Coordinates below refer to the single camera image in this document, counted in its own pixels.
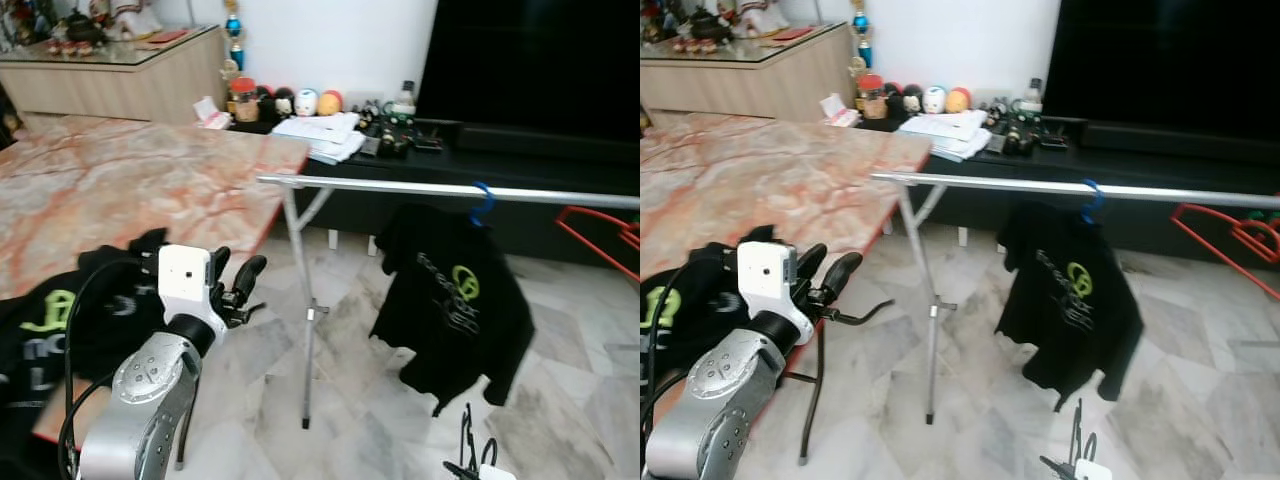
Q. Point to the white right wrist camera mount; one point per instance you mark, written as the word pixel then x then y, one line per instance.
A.
pixel 497 473
pixel 1092 471

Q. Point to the clear bottle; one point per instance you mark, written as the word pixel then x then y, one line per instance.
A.
pixel 404 100
pixel 1031 97

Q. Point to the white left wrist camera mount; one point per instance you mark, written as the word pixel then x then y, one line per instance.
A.
pixel 185 280
pixel 765 280

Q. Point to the stack of white papers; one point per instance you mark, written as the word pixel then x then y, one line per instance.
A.
pixel 320 135
pixel 945 130

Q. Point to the small black box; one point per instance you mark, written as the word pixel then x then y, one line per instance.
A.
pixel 1055 140
pixel 429 144

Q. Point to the white round doll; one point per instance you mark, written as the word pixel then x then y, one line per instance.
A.
pixel 934 99
pixel 306 102

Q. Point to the marble pattern folding table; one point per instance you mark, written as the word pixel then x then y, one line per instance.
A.
pixel 150 180
pixel 780 170

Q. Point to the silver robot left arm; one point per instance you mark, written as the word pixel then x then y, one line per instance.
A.
pixel 140 400
pixel 715 400

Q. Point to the red lidded jar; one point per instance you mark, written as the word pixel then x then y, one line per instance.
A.
pixel 870 98
pixel 243 103

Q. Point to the black chair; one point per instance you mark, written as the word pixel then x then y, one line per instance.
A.
pixel 8 115

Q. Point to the silver metal clothes rack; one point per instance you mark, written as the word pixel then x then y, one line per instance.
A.
pixel 1000 182
pixel 400 187

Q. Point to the black soundbar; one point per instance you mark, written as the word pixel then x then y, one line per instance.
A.
pixel 550 145
pixel 1180 140

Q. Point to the white tissue packet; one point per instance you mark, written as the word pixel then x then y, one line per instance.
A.
pixel 836 110
pixel 210 115

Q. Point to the black flat screen television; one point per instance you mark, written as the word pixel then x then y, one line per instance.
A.
pixel 1160 60
pixel 530 60

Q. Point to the black round mouse doll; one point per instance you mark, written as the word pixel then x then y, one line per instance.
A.
pixel 893 98
pixel 912 98
pixel 265 103
pixel 284 103

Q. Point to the white porcelain figurine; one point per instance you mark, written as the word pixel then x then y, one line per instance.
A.
pixel 762 15
pixel 130 18

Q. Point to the light wooden cabinet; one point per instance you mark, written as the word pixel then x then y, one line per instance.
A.
pixel 740 85
pixel 110 90

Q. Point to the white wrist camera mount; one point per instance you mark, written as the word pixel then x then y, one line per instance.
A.
pixel 185 280
pixel 1092 471
pixel 765 280
pixel 497 473

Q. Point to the red packet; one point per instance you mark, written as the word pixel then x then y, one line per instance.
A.
pixel 164 37
pixel 794 34

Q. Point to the blue gold trophy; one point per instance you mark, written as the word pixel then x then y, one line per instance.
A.
pixel 862 22
pixel 234 25

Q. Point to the small black white figurine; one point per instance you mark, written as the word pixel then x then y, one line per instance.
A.
pixel 372 113
pixel 997 110

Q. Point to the dark small gadget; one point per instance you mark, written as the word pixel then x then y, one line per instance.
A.
pixel 1020 135
pixel 395 138

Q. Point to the orange round doll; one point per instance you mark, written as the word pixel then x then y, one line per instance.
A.
pixel 330 102
pixel 958 99

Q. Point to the red plastic clothes hanger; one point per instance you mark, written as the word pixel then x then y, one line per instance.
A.
pixel 600 250
pixel 1225 256

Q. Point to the black television console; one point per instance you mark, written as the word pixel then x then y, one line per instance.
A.
pixel 965 210
pixel 345 215

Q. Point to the blue plastic clothes hanger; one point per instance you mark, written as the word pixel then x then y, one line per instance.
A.
pixel 491 203
pixel 1101 198

